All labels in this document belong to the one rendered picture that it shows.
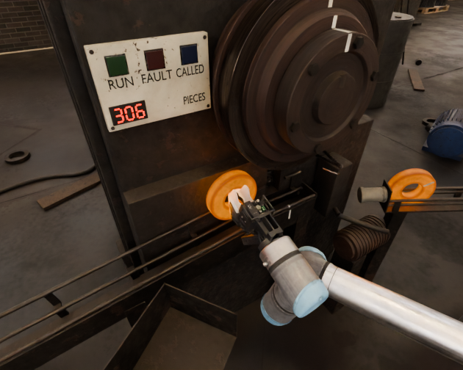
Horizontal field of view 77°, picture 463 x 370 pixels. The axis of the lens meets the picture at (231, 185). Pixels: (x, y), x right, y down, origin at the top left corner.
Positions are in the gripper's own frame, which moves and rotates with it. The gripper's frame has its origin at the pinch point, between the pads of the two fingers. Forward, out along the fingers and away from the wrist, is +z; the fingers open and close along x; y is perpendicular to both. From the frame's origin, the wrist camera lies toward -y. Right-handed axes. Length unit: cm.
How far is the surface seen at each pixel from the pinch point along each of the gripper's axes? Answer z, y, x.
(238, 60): 6.5, 36.4, 0.1
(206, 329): -26.5, -16.5, 20.8
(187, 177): 9.3, 0.6, 9.7
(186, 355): -29.6, -16.2, 27.9
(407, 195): -22, -12, -65
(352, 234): -22, -27, -45
